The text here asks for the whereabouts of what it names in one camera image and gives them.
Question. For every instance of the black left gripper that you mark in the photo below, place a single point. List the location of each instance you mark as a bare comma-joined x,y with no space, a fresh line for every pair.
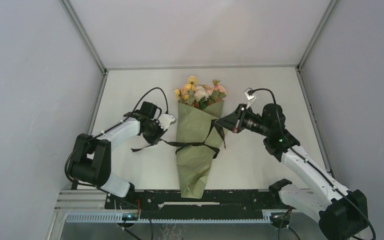
161,132

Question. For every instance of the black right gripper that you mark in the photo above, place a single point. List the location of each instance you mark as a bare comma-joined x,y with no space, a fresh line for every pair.
234,122

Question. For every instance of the peach white fake flower bunch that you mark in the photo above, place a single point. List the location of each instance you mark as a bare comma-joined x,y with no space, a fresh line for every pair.
208,94

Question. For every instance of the orange wrapping paper sheet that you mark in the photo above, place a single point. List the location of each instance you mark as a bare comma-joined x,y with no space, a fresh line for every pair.
203,142

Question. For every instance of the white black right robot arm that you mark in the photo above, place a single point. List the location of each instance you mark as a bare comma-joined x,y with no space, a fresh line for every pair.
340,213

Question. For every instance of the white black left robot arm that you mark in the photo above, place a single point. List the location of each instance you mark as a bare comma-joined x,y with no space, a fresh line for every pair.
91,159

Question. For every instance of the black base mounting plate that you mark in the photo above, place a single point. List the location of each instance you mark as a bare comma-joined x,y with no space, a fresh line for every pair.
214,205

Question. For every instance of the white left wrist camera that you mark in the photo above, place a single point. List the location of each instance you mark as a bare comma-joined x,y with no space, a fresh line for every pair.
166,120

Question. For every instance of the white cable duct strip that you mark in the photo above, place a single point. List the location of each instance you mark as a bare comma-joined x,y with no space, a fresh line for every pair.
107,217

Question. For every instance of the aluminium front frame rail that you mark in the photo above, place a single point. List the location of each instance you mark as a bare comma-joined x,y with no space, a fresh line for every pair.
89,199

